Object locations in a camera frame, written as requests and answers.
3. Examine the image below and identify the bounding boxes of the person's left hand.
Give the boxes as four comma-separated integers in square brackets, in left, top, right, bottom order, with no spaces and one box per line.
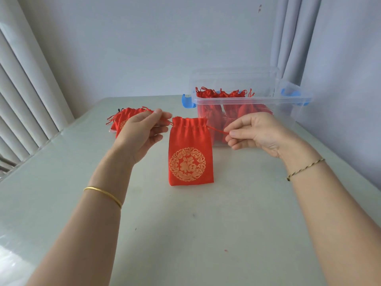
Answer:
[113,108,173,166]

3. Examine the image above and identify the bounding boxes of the person's right hand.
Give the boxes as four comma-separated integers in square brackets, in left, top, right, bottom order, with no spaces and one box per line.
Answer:
[223,112,302,160]

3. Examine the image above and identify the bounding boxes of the clear plastic storage box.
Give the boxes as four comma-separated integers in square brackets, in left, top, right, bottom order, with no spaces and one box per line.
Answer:
[182,80,313,148]

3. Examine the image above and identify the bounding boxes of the person's left forearm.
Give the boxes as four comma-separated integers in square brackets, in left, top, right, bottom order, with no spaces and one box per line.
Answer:
[28,144,135,286]

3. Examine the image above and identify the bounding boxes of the person's right forearm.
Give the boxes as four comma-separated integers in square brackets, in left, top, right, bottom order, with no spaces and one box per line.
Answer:
[279,139,381,286]

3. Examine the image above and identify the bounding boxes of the gold bangle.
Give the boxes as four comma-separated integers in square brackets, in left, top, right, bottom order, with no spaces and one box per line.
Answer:
[83,186,123,209]

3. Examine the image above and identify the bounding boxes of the grey curtain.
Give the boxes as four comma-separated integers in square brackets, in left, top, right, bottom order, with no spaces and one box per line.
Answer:
[269,0,381,191]

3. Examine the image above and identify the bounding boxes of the white vertical blinds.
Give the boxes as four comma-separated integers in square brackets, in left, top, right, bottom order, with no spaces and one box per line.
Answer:
[0,0,75,176]

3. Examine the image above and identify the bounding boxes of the metal railing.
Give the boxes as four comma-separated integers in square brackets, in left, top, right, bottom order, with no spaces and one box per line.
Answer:
[0,156,17,176]

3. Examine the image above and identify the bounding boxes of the thin braided bracelet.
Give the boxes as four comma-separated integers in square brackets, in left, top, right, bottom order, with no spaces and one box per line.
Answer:
[287,158,325,182]

